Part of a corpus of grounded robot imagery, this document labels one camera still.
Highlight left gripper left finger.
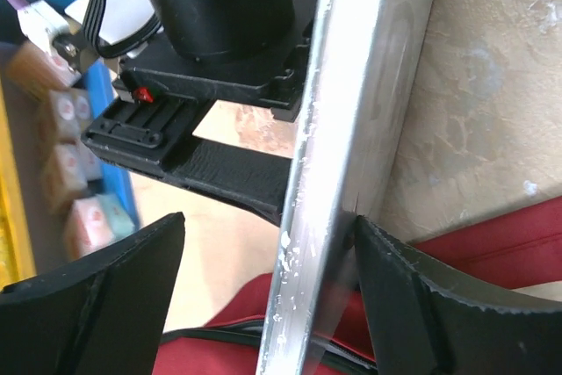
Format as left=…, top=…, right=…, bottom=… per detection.
left=1, top=213, right=185, bottom=374

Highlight clear wrapped tissue packs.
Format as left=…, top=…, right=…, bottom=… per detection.
left=37, top=56, right=103, bottom=213

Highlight blue shelf unit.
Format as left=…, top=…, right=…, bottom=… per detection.
left=1, top=0, right=135, bottom=286

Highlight red student backpack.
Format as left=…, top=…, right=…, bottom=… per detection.
left=153, top=198, right=561, bottom=374

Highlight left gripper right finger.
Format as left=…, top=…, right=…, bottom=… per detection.
left=355, top=217, right=561, bottom=374

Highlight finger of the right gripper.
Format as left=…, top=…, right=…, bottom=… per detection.
left=91, top=96, right=291, bottom=226

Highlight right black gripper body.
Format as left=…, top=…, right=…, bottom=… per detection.
left=113, top=0, right=317, bottom=122

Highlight white orange tissue pack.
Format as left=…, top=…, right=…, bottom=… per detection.
left=63, top=197, right=115, bottom=261

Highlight teal tissue box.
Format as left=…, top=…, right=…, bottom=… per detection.
left=97, top=193, right=135, bottom=241

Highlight silver grey laptop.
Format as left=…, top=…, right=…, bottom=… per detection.
left=256, top=0, right=433, bottom=374

